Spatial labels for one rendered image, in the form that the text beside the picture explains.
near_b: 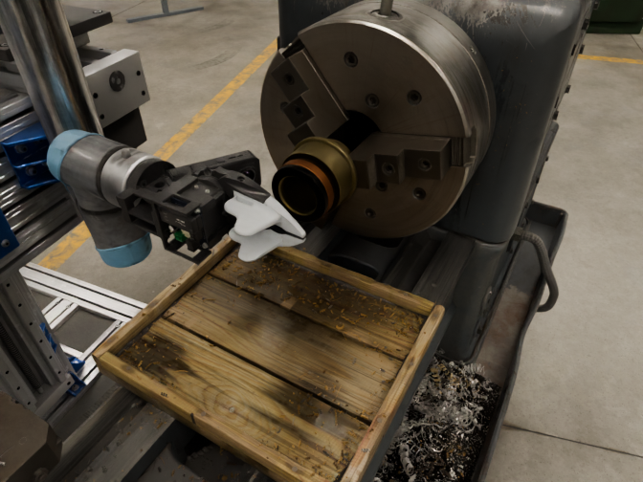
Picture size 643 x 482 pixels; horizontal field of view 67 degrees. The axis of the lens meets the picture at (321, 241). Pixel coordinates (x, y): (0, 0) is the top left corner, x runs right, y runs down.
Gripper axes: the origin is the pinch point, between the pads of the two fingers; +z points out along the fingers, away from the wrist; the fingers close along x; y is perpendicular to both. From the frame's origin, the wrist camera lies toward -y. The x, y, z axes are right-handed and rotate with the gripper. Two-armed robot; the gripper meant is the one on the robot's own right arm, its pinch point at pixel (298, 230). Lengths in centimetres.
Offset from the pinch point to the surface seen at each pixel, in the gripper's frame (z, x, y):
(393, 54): 1.1, 13.0, -19.5
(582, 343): 47, -109, -107
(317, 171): -1.3, 3.6, -6.2
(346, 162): 0.0, 2.9, -10.7
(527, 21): 12.1, 14.0, -35.9
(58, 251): -158, -108, -42
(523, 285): 22, -54, -65
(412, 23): 1.1, 15.2, -24.3
